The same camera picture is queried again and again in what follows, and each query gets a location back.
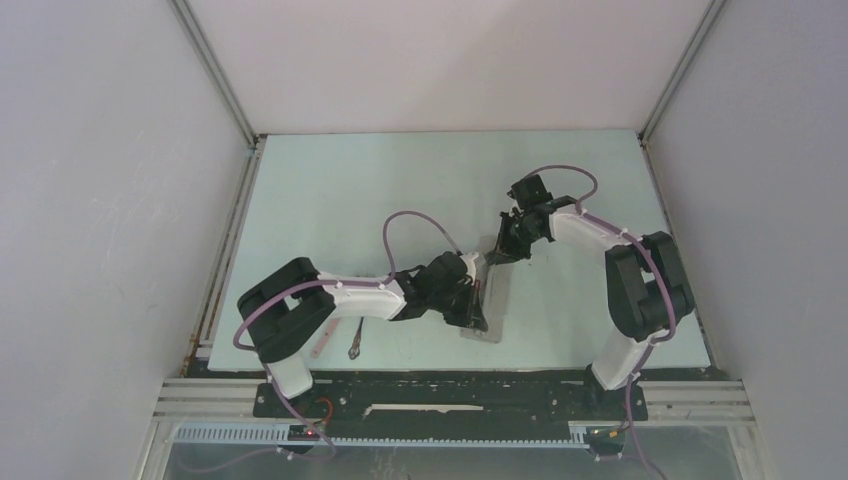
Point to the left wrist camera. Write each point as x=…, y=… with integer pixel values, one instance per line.
x=476, y=265

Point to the right aluminium frame post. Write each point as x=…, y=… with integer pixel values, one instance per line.
x=705, y=26

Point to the grey cloth napkin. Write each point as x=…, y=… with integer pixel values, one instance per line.
x=495, y=294

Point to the iridescent fork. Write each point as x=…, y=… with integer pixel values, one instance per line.
x=355, y=348

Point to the silver spoon pink handle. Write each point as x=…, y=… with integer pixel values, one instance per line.
x=324, y=338

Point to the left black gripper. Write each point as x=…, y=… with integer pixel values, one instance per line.
x=470, y=313

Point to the left aluminium frame post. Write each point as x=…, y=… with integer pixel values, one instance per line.
x=190, y=23

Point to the aluminium frame post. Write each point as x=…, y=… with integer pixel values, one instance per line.
x=705, y=26
x=190, y=23

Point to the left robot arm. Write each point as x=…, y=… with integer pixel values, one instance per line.
x=282, y=312

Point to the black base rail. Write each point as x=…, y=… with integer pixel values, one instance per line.
x=464, y=404

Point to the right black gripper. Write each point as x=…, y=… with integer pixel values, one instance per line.
x=506, y=249

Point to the white cable duct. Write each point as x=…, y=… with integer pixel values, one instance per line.
x=290, y=435

